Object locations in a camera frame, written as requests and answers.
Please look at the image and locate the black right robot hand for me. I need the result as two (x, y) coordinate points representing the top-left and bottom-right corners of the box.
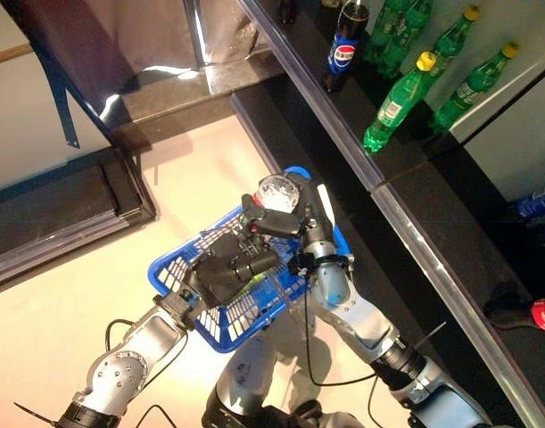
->
(240, 180), (337, 247)

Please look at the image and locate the silver left robot leg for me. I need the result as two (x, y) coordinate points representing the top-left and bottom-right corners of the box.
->
(202, 332), (282, 428)

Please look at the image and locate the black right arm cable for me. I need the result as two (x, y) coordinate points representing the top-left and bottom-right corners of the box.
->
(301, 276), (389, 428)

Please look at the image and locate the dark low display shelf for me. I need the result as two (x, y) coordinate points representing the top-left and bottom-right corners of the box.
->
(0, 149), (158, 293)

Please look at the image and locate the clear plastic price rail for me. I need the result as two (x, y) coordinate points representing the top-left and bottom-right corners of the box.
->
(235, 0), (385, 192)
(373, 183), (545, 428)

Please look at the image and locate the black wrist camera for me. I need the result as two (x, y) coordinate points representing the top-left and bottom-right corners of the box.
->
(286, 251), (318, 278)
(153, 288), (204, 332)

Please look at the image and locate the Pepsi cola bottle blue label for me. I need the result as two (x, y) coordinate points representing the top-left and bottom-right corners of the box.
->
(320, 0), (371, 94)
(516, 189), (545, 219)

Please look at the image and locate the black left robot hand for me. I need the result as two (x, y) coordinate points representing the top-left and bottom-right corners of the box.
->
(182, 231), (283, 309)

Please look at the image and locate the clear water bottle red label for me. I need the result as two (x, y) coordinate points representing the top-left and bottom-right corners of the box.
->
(252, 173), (302, 215)

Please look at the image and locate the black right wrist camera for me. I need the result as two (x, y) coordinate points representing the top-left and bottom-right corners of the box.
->
(286, 251), (318, 278)

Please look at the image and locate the green Sprite bottle yellow cap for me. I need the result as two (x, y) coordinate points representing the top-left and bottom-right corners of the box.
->
(362, 50), (437, 154)
(364, 0), (409, 63)
(431, 4), (482, 75)
(434, 41), (522, 131)
(385, 0), (434, 79)

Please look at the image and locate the blue plastic shopping basket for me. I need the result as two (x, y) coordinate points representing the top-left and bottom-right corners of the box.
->
(146, 166), (352, 354)

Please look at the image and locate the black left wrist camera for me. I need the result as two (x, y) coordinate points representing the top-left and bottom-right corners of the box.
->
(153, 288), (204, 332)

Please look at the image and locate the purple fabric banner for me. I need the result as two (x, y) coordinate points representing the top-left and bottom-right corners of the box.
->
(0, 0), (202, 151)

